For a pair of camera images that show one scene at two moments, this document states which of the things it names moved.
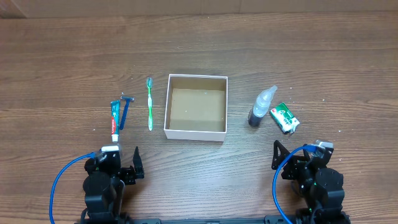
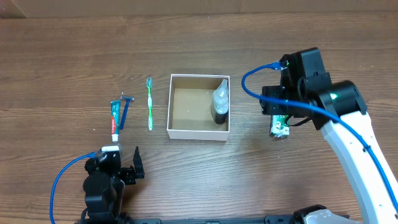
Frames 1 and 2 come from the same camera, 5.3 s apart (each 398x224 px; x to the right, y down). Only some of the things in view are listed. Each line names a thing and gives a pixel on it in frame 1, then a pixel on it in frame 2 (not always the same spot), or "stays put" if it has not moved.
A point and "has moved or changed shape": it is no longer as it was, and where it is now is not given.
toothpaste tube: (115, 117) stays put
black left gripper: (125, 173) stays put
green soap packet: (284, 118) has moved or changed shape
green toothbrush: (149, 84) stays put
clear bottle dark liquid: (262, 102) -> (219, 109)
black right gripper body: (298, 165) -> (272, 101)
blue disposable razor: (128, 99) stays put
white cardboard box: (196, 107) stays put
